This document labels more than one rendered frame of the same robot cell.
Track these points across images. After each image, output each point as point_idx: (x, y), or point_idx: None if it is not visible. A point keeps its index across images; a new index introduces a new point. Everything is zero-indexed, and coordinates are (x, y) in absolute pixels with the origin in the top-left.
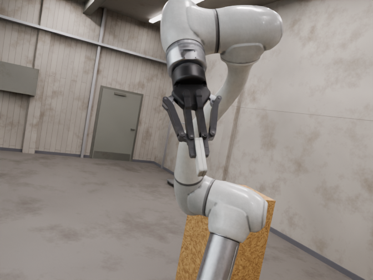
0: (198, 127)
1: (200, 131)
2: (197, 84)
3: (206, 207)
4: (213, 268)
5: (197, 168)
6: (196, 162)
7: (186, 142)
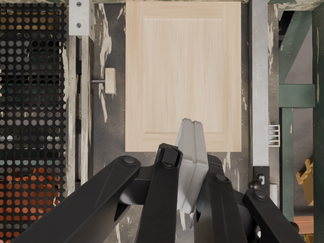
0: (206, 225)
1: (199, 219)
2: None
3: None
4: None
5: (175, 143)
6: (178, 142)
7: (147, 167)
